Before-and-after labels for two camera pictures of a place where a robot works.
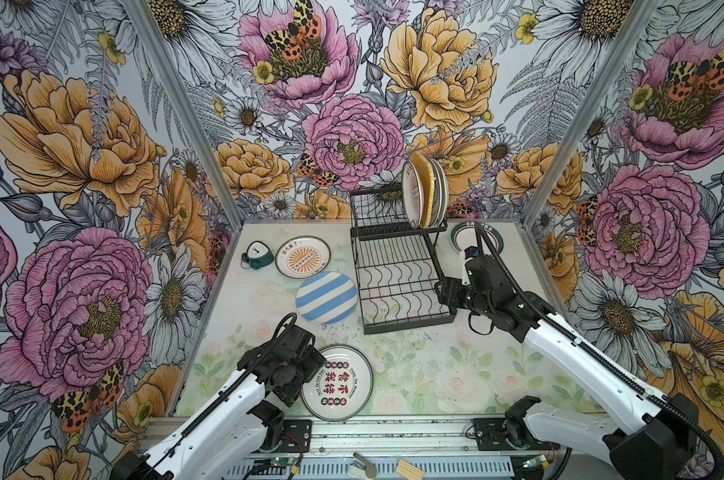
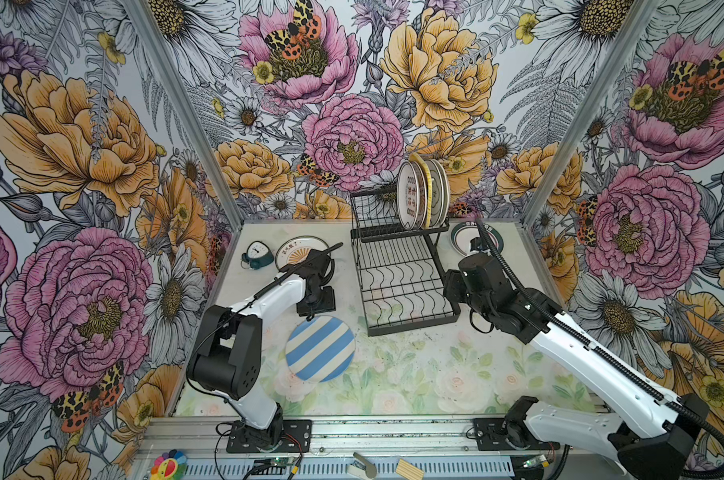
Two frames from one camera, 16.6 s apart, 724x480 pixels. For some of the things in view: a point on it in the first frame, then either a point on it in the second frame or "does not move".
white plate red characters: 338,384 -> 408,196
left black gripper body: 304,369 -> 320,302
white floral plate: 442,194 does not move
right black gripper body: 460,295 does not move
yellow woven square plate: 427,171 does not move
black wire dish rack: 397,267 does not move
